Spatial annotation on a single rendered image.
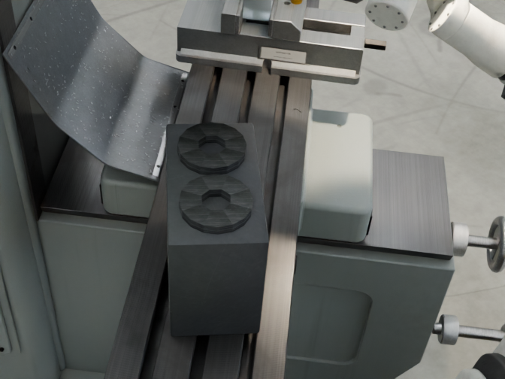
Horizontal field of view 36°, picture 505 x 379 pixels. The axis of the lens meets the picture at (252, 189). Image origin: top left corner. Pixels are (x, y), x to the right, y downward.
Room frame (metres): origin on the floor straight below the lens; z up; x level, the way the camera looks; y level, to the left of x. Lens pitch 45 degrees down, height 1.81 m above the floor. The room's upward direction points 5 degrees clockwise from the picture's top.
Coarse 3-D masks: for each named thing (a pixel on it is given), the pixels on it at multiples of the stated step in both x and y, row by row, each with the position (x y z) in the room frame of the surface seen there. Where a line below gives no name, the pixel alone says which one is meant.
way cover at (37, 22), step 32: (64, 0) 1.21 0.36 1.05; (32, 32) 1.07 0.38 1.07; (64, 32) 1.15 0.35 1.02; (96, 32) 1.24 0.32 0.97; (32, 64) 1.02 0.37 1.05; (64, 64) 1.09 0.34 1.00; (96, 64) 1.17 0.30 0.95; (128, 64) 1.23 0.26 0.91; (160, 64) 1.28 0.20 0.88; (64, 96) 1.04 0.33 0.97; (96, 96) 1.09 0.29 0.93; (128, 96) 1.15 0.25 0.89; (64, 128) 0.98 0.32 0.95; (96, 128) 1.02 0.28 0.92; (128, 128) 1.07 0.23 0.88; (160, 128) 1.09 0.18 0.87; (128, 160) 0.99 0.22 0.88; (160, 160) 1.01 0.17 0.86
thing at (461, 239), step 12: (456, 228) 1.09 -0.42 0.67; (492, 228) 1.13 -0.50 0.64; (504, 228) 1.08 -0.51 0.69; (456, 240) 1.06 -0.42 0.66; (468, 240) 1.08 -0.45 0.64; (480, 240) 1.08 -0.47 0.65; (492, 240) 1.08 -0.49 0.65; (504, 240) 1.05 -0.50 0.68; (456, 252) 1.05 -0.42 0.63; (492, 252) 1.08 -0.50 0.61; (504, 252) 1.03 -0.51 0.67; (492, 264) 1.05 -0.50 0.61; (504, 264) 1.03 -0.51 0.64
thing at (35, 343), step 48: (0, 0) 1.00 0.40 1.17; (0, 48) 0.98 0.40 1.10; (0, 96) 0.97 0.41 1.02; (0, 144) 0.95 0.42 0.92; (48, 144) 1.10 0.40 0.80; (0, 192) 0.94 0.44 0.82; (0, 240) 0.93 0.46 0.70; (0, 288) 0.93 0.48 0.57; (48, 288) 0.98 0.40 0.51; (0, 336) 0.92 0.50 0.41; (48, 336) 0.95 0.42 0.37
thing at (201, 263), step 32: (192, 128) 0.79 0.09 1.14; (224, 128) 0.79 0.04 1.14; (192, 160) 0.73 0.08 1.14; (224, 160) 0.73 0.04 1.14; (256, 160) 0.75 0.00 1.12; (192, 192) 0.67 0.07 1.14; (224, 192) 0.68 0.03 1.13; (256, 192) 0.69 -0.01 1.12; (192, 224) 0.62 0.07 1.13; (224, 224) 0.62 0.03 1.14; (256, 224) 0.64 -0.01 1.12; (192, 256) 0.60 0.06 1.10; (224, 256) 0.60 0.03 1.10; (256, 256) 0.61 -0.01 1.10; (192, 288) 0.60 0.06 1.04; (224, 288) 0.60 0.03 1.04; (256, 288) 0.61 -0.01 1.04; (192, 320) 0.60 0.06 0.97; (224, 320) 0.60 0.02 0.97; (256, 320) 0.61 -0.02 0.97
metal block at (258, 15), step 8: (248, 0) 1.24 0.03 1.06; (256, 0) 1.24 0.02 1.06; (264, 0) 1.24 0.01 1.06; (272, 0) 1.25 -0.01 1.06; (248, 8) 1.24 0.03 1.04; (256, 8) 1.24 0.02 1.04; (264, 8) 1.24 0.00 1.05; (248, 16) 1.24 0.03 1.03; (256, 16) 1.24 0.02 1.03; (264, 16) 1.24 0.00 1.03
